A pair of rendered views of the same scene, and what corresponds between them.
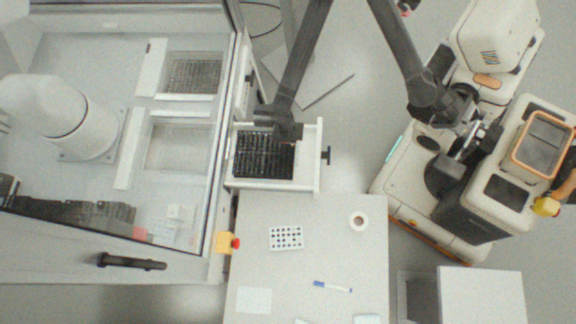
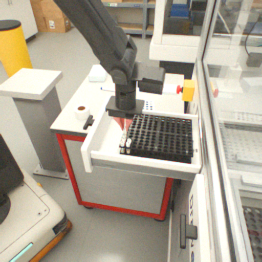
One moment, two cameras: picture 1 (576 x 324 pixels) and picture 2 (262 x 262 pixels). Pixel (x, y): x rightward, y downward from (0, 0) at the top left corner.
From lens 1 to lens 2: 1.25 m
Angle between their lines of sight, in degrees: 69
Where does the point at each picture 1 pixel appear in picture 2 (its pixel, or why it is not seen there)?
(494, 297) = (19, 83)
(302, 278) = not seen: hidden behind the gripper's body
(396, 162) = (22, 237)
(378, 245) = (73, 104)
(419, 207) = (26, 192)
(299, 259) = not seen: hidden behind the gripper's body
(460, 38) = not seen: outside the picture
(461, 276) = (30, 89)
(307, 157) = (111, 142)
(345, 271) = (102, 95)
